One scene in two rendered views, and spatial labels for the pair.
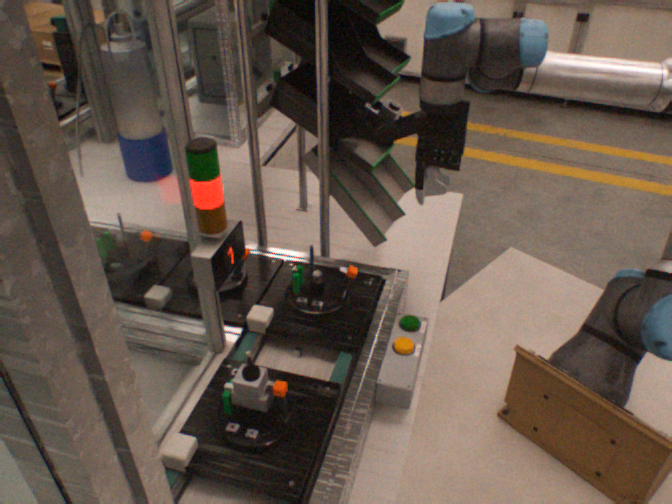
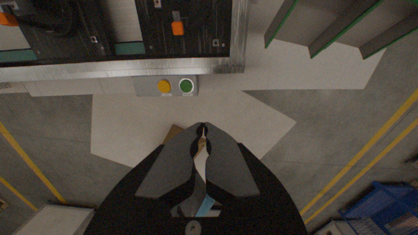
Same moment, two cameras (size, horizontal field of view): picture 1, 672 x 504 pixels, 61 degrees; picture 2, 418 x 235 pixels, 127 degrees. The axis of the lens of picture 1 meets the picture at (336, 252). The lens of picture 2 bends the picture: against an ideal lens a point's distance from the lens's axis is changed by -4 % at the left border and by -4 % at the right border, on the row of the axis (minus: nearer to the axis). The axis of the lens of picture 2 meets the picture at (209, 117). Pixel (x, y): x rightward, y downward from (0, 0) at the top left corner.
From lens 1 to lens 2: 1.10 m
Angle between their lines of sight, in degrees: 65
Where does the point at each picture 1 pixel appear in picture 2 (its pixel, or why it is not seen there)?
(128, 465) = not seen: outside the picture
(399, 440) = not seen: hidden behind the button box
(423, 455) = (137, 99)
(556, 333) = not seen: hidden behind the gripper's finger
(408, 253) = (291, 60)
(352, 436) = (89, 74)
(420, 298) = (242, 78)
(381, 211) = (317, 30)
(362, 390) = (122, 69)
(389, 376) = (138, 83)
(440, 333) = (214, 95)
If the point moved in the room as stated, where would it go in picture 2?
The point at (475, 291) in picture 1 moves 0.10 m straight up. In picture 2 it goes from (253, 107) to (263, 118)
